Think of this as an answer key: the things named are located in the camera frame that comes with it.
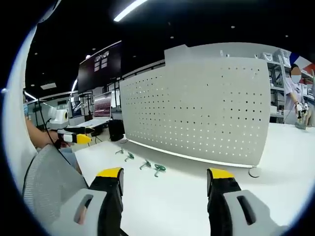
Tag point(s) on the round mounting plate foot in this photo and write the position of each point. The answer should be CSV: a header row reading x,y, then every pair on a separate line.
x,y
255,172

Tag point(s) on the black box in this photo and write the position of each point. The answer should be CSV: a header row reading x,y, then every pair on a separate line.
x,y
116,130

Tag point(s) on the white perforated mounting plate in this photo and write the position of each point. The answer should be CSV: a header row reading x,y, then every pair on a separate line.
x,y
197,108

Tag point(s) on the open laptop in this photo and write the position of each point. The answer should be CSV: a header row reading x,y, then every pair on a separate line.
x,y
102,108

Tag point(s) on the long ceiling light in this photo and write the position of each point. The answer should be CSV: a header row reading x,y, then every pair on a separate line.
x,y
129,10

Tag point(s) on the metal storage shelf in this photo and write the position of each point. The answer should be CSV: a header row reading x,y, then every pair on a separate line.
x,y
278,81

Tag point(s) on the large black wall screen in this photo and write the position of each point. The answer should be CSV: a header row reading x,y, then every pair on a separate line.
x,y
98,66

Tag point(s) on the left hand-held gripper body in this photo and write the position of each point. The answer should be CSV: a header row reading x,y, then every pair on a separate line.
x,y
57,117

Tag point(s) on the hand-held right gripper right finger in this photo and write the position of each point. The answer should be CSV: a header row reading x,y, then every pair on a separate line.
x,y
229,194

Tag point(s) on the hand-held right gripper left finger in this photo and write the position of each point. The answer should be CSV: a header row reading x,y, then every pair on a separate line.
x,y
98,196

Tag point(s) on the person's white shirt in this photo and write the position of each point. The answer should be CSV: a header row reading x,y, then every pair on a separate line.
x,y
17,98

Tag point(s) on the white background table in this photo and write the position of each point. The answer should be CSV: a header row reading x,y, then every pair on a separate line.
x,y
78,120

